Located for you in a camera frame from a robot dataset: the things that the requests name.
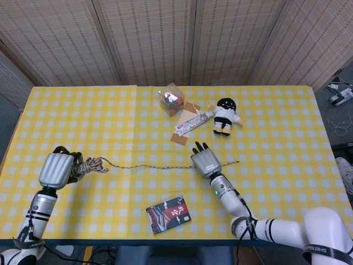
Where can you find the grey device on floor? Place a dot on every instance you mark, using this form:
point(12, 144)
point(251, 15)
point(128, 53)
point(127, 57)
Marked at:
point(340, 95)

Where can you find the clear plastic box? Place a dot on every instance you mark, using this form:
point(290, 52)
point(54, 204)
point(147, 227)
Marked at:
point(171, 100)

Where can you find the brown kraft paper card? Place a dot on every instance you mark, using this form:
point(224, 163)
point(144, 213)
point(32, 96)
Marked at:
point(180, 139)

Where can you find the woven bamboo folding screen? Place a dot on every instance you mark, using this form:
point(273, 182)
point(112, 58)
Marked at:
point(151, 41)

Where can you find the red black hardcover book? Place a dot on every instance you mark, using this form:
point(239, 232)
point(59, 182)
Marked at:
point(169, 214)

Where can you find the grey white shoe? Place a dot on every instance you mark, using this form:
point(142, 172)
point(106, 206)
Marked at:
point(346, 171)

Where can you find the patterned tube package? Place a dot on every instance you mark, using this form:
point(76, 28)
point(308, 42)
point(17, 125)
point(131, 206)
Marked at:
point(191, 124)

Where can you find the yellow white checked tablecloth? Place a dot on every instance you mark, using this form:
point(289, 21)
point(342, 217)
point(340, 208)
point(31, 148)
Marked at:
point(110, 124)

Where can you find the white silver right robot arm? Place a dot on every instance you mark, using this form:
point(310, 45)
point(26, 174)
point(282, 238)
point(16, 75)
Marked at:
point(275, 229)

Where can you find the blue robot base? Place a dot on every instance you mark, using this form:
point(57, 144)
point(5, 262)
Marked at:
point(171, 255)

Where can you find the black white plush doll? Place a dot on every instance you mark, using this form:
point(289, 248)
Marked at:
point(224, 116)

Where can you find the grey black left robot hand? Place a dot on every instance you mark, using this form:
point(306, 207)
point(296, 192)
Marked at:
point(56, 169)

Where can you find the grey black right robot hand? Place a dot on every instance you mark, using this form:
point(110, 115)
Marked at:
point(205, 163)

